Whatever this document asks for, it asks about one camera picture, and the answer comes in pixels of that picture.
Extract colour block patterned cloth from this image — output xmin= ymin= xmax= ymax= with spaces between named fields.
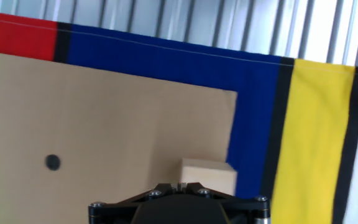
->
xmin=0 ymin=11 xmax=358 ymax=224

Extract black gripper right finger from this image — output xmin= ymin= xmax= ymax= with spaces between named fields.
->
xmin=181 ymin=182 xmax=272 ymax=224

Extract brown cardboard sheet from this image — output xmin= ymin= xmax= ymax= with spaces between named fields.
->
xmin=0 ymin=49 xmax=238 ymax=224

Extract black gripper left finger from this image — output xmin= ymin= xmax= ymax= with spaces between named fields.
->
xmin=88 ymin=182 xmax=180 ymax=224

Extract light wooden cube block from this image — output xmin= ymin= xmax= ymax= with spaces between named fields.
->
xmin=178 ymin=157 xmax=238 ymax=197

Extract black round dot marker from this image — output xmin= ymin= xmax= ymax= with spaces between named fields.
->
xmin=44 ymin=154 xmax=62 ymax=172

